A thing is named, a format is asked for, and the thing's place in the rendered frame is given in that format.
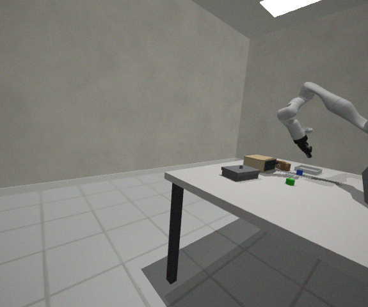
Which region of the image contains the brown cardboard box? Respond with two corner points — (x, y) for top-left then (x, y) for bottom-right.
(276, 161), (291, 171)

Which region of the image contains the green block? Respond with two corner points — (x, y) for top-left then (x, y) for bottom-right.
(285, 178), (295, 185)

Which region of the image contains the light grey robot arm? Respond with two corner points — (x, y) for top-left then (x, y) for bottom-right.
(277, 82), (368, 140)

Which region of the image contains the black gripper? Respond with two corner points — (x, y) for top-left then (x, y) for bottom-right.
(293, 135), (312, 158)

